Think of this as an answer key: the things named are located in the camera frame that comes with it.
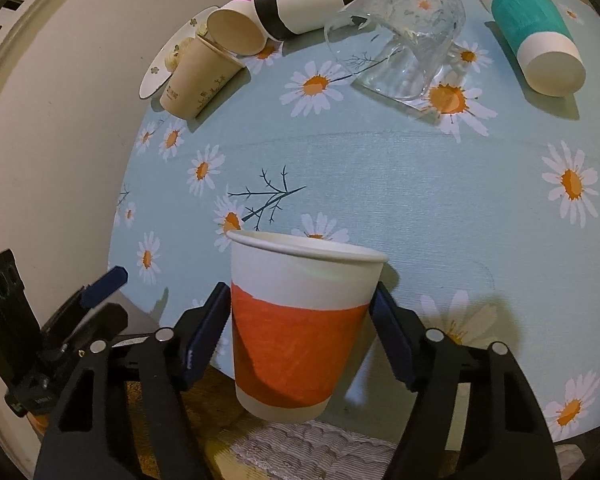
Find orange sleeve paper cup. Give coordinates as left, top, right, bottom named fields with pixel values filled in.
left=227, top=230, right=388, bottom=422

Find brown kraft paper cup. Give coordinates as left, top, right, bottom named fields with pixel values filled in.
left=160, top=36, right=245, bottom=119

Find pink paper cup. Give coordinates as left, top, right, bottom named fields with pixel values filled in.
left=206, top=0, right=271, bottom=58

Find black band paper cup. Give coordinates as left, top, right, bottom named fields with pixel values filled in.
left=251, top=0, right=353, bottom=42

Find clear glass cup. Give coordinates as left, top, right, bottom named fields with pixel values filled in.
left=324, top=0, right=466, bottom=102

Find teal sleeve paper cup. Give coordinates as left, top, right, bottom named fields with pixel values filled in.
left=480, top=0, right=586, bottom=98

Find blue daisy tablecloth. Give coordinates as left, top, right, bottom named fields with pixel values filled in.
left=108, top=0, right=600, bottom=441

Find white floral plate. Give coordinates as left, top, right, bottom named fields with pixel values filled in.
left=138, top=6, right=219, bottom=100

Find snacks on plate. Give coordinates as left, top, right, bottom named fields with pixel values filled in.
left=164, top=28, right=208, bottom=73

